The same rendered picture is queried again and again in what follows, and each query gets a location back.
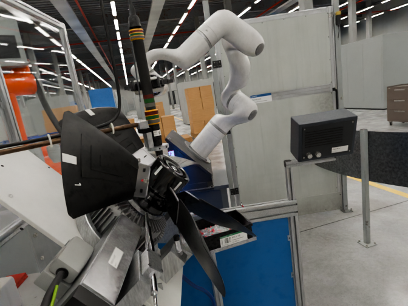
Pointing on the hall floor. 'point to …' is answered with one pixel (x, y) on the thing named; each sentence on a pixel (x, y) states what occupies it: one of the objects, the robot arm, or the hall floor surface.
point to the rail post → (297, 260)
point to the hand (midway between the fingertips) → (145, 84)
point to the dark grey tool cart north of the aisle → (397, 103)
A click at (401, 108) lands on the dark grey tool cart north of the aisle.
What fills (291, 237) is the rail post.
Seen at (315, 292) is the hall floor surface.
